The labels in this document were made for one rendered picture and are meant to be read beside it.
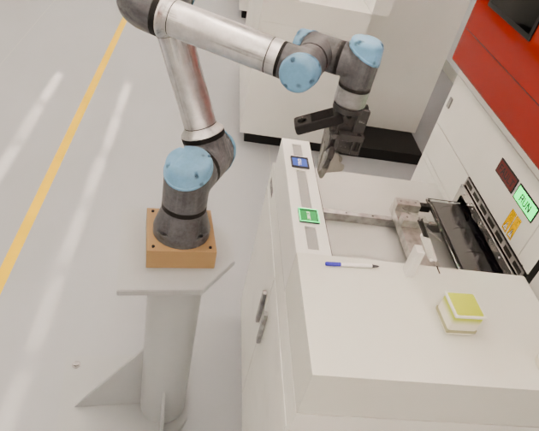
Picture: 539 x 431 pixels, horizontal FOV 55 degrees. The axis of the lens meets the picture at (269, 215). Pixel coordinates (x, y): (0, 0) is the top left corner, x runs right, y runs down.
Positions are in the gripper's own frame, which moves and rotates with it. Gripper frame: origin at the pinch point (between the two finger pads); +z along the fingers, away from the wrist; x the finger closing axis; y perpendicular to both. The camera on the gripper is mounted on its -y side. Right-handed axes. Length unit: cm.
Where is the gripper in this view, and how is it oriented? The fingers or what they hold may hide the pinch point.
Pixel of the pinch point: (318, 173)
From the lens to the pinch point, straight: 133.5
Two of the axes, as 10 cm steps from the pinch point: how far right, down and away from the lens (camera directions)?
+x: -0.5, -6.4, 7.7
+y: 9.8, 1.1, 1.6
